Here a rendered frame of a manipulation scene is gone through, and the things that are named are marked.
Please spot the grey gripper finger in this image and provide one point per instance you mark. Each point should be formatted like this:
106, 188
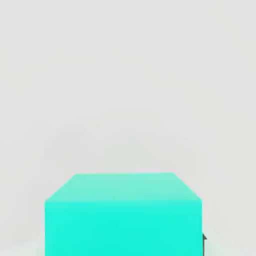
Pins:
204, 245

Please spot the small cyan cube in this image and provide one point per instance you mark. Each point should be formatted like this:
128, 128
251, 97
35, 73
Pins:
123, 224

